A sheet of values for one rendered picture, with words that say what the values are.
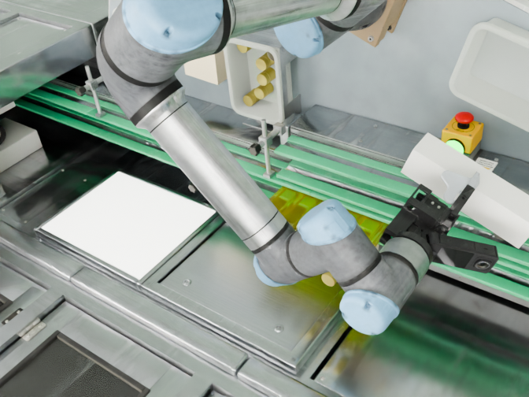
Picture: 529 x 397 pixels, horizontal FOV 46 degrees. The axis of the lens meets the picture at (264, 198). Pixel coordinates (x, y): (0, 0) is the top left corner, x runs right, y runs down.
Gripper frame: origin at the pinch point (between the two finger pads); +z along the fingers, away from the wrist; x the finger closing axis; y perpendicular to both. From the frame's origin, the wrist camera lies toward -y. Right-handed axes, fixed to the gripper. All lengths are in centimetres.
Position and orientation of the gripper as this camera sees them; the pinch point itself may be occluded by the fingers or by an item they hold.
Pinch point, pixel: (469, 192)
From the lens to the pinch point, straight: 115.2
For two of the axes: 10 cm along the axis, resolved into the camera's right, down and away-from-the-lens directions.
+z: 5.8, -5.5, 6.0
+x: -2.0, 6.2, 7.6
